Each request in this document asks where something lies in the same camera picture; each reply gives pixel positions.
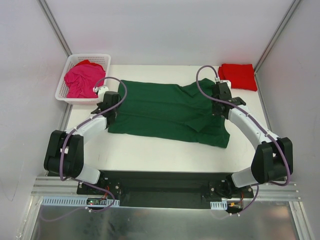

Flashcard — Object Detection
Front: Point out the green t-shirt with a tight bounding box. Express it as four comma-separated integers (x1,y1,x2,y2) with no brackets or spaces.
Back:
108,78,230,149

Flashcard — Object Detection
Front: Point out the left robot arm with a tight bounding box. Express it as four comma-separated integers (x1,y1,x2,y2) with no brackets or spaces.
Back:
43,91,122,195

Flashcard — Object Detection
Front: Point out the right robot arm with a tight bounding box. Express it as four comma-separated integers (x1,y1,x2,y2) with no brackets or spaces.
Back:
212,82,294,199

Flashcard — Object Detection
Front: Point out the folded red t-shirt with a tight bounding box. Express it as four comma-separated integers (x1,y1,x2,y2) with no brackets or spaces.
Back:
218,63,258,92

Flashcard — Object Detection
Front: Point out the pink t-shirt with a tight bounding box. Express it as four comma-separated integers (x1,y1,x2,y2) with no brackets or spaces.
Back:
64,59,106,99

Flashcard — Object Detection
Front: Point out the white plastic basket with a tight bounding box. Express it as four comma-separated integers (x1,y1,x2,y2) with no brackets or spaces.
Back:
54,53,112,106

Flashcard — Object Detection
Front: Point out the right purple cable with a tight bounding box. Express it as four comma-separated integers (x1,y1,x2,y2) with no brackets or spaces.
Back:
195,65,293,220

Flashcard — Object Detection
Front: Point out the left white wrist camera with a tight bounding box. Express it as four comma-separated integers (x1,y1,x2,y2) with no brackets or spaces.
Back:
93,85,109,99

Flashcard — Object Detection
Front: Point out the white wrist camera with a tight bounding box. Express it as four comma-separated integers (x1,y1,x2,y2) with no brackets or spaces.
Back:
216,79,232,89
93,85,109,99

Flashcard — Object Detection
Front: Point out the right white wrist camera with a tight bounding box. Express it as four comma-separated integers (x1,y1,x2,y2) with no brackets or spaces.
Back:
216,79,232,89

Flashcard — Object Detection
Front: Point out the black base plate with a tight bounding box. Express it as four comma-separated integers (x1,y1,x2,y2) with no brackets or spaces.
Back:
76,169,254,209

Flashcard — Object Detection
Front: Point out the right slotted cable duct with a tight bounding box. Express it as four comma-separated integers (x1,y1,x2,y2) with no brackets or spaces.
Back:
210,200,228,211

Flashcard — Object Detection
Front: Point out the slotted cable duct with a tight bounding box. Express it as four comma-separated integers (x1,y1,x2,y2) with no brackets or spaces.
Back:
210,200,228,211
42,196,120,208

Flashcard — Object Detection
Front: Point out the aluminium rail front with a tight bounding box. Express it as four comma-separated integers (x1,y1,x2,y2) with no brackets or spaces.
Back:
31,176,302,202

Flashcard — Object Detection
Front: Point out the left slotted cable duct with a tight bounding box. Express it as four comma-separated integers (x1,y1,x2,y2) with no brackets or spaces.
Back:
42,196,120,208

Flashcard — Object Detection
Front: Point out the left aluminium corner post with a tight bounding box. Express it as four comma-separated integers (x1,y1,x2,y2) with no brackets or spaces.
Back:
37,0,73,57

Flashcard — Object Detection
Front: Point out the aluminium corner post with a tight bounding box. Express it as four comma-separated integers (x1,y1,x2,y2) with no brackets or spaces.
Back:
253,0,303,73
37,0,73,57

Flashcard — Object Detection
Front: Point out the right aluminium corner post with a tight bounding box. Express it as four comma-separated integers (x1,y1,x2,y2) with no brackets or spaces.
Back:
253,0,303,73

